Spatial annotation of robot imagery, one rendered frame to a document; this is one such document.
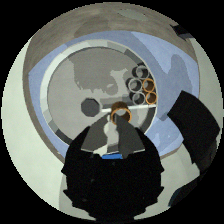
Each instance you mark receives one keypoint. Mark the blue crate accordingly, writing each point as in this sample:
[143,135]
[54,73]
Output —
[112,156]

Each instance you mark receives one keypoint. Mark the bronze bushing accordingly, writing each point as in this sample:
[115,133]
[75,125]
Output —
[151,85]
[152,99]
[121,106]

